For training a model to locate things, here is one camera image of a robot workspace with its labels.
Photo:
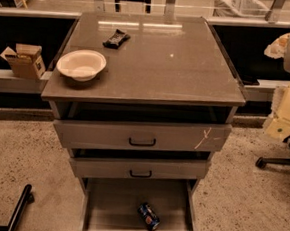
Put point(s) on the blue pepsi can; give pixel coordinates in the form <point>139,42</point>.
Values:
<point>148,216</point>

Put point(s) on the grey drawer cabinet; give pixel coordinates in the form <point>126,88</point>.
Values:
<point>171,70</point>

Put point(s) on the grey top drawer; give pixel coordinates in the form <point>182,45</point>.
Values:
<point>141,135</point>

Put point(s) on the grey middle drawer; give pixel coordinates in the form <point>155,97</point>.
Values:
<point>139,168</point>

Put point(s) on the grey open bottom drawer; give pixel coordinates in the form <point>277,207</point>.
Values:
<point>112,204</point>

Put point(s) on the white paper bowl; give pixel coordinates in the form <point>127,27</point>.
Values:
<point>81,65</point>

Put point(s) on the black snack wrapper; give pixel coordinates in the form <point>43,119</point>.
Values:
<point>116,40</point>

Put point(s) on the small cardboard box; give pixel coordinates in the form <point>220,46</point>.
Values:
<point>25,61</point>

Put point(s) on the clear plastic bin liner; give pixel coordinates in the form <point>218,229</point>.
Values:
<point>240,8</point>

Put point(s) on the black metal leg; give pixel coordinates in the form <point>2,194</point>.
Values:
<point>26,198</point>

